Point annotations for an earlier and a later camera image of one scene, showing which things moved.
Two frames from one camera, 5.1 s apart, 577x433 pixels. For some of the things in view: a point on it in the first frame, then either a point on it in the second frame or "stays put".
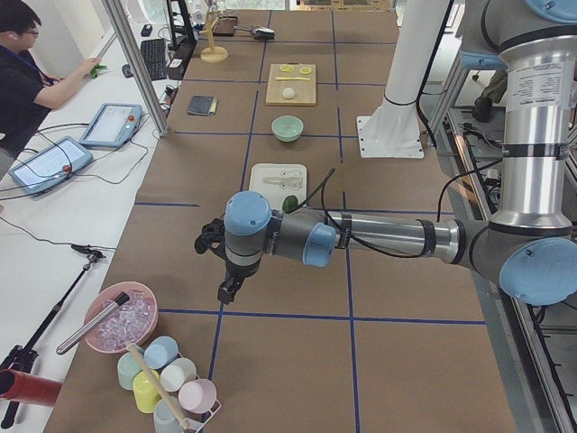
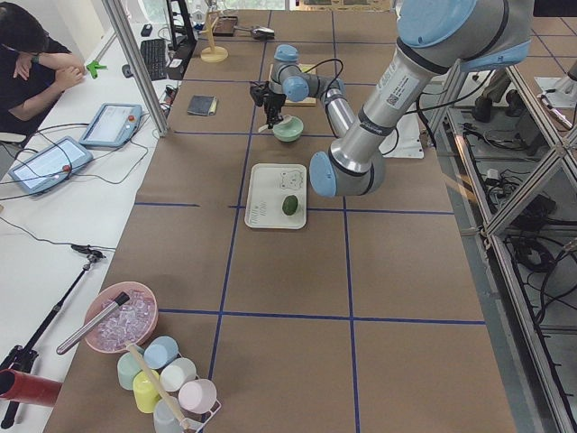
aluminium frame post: x=120 y=22 stays put
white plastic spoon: x=295 y=182 to x=285 y=120
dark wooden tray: x=224 y=25 stays put
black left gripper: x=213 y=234 to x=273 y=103
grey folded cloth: x=203 y=105 stays put
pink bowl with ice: x=130 y=322 stays put
